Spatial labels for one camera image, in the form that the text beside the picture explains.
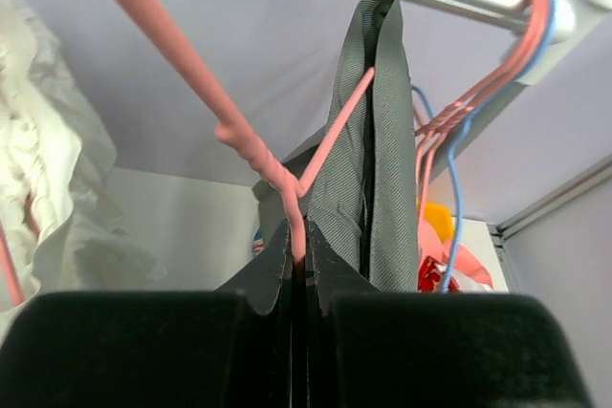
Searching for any blue wire hanger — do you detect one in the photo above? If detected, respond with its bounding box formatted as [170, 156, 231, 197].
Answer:
[410, 0, 561, 294]

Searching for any pink hanger of white skirt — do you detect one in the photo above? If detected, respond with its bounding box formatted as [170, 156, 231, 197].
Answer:
[1, 194, 40, 306]

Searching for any pink wire hanger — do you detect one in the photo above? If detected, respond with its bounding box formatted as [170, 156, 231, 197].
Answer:
[415, 0, 552, 205]

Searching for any red poppy print skirt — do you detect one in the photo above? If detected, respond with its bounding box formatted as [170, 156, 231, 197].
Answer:
[418, 256, 448, 292]

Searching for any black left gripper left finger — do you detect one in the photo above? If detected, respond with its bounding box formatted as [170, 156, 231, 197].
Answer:
[1, 224, 292, 407]

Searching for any blue floral skirt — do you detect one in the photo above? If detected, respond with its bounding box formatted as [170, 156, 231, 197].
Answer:
[251, 229, 265, 256]

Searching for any white pleated skirt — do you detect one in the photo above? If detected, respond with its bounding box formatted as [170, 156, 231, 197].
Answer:
[1, 0, 164, 301]

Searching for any yellow plastic bin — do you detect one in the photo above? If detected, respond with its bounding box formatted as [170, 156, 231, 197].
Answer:
[424, 203, 454, 242]

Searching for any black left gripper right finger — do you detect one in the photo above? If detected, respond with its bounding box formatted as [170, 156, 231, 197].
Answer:
[305, 224, 592, 407]

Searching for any grey skirt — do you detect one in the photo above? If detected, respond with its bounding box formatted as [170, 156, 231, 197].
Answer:
[305, 0, 419, 291]

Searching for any pink hanger of grey skirt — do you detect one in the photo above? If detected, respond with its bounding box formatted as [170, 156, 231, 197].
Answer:
[116, 0, 375, 262]

